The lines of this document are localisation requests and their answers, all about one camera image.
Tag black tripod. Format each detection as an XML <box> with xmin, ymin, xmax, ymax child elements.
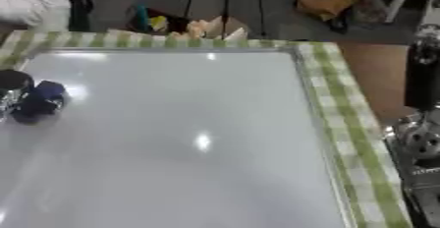
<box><xmin>180</xmin><ymin>0</ymin><xmax>270</xmax><ymax>40</ymax></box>

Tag orange bag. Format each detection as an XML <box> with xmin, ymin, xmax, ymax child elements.
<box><xmin>294</xmin><ymin>0</ymin><xmax>364</xmax><ymax>23</ymax></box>

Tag tan cardboard box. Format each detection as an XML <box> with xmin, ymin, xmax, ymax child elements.
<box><xmin>165</xmin><ymin>15</ymin><xmax>251</xmax><ymax>41</ymax></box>

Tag dark blue whiteboard brush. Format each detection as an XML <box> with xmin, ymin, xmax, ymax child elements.
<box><xmin>10</xmin><ymin>80</ymin><xmax>69</xmax><ymax>125</ymax></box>

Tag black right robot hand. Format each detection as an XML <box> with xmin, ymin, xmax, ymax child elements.
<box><xmin>402</xmin><ymin>23</ymin><xmax>440</xmax><ymax>112</ymax></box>

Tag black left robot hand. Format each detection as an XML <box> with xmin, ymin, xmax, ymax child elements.
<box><xmin>0</xmin><ymin>69</ymin><xmax>36</xmax><ymax>122</ymax></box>

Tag large white whiteboard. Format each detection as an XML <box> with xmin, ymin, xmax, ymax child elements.
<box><xmin>0</xmin><ymin>47</ymin><xmax>358</xmax><ymax>228</ymax></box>

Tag person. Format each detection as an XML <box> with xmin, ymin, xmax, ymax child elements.
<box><xmin>0</xmin><ymin>0</ymin><xmax>75</xmax><ymax>32</ymax></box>

